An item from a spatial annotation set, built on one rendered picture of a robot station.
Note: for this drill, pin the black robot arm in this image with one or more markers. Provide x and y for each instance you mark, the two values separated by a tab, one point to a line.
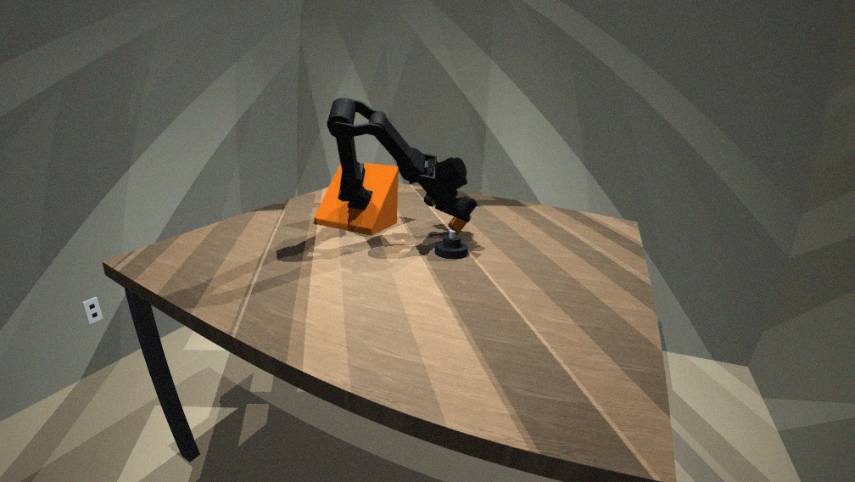
410	161

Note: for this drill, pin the dark grey round pedestal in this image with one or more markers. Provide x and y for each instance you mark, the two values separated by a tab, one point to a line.
451	247

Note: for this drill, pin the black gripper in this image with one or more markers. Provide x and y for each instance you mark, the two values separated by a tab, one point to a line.
447	202

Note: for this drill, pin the orange knob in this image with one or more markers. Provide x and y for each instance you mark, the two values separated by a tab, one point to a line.
457	224

